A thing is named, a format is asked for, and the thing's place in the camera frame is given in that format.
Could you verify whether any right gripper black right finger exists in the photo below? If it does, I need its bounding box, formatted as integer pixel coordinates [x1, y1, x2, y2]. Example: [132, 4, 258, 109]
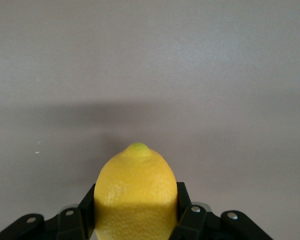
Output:
[169, 181, 275, 240]

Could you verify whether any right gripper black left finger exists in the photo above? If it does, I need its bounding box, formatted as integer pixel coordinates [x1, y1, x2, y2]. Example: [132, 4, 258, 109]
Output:
[0, 183, 97, 240]

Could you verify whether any yellow lemon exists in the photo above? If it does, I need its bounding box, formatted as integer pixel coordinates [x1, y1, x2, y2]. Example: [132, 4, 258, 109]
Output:
[94, 142, 179, 240]

